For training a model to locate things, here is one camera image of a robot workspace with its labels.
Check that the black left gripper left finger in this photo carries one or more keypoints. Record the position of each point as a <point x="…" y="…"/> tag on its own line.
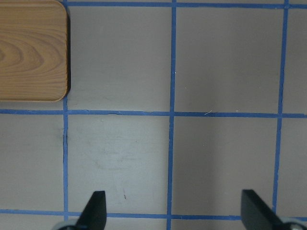
<point x="93" y="216"/>

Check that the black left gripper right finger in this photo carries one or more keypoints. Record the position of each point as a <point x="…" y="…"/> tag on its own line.
<point x="256" y="215"/>

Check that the wooden tray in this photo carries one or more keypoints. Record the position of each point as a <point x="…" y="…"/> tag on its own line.
<point x="33" y="51"/>

